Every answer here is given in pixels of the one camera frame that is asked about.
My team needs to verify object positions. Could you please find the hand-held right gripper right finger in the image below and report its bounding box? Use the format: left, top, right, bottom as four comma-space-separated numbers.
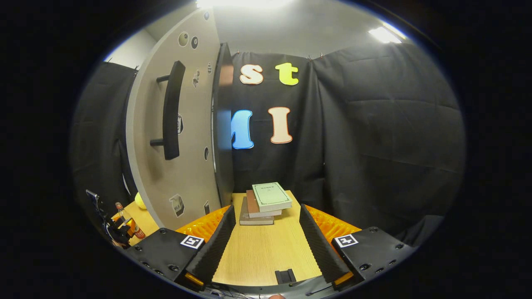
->
299, 203, 416, 291

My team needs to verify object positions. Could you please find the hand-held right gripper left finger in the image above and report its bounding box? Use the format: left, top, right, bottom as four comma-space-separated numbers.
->
125, 205, 236, 291

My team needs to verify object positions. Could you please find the clear plastic bottle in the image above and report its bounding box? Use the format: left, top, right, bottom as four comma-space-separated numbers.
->
115, 202, 146, 240

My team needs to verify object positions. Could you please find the grey cabinet door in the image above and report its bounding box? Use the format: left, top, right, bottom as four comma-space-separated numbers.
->
126, 8, 222, 230

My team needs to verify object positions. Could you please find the black cabinet door handle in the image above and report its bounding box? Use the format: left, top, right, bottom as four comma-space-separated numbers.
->
150, 61, 186, 161

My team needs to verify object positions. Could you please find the brown book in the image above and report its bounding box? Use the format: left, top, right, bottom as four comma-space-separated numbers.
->
246, 190, 282, 218

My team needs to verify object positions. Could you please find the green book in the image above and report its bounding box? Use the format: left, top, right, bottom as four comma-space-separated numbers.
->
252, 182, 293, 213

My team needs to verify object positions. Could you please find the black backdrop cloth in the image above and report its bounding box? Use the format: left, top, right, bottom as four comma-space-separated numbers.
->
71, 42, 466, 246

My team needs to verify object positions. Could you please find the long ceiling light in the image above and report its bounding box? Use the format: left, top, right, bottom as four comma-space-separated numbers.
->
195, 0, 292, 10
368, 25, 406, 44

